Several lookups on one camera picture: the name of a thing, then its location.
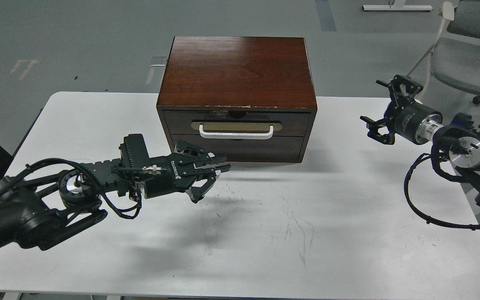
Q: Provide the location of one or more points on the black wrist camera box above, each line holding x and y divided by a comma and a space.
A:
133, 151

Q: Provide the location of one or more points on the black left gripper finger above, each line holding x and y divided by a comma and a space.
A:
191, 163
197, 193

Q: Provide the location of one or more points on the wooden drawer with white handle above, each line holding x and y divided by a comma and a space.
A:
284, 123

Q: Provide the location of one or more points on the dark wooden drawer cabinet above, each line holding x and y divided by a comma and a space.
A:
240, 74

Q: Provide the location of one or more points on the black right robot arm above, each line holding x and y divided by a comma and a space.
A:
455, 152

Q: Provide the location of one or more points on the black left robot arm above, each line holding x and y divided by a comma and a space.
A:
55, 199

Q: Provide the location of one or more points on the grey office chair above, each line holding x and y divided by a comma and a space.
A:
454, 56

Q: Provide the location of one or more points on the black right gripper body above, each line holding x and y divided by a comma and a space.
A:
411, 121

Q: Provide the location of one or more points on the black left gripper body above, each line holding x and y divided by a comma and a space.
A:
167, 181

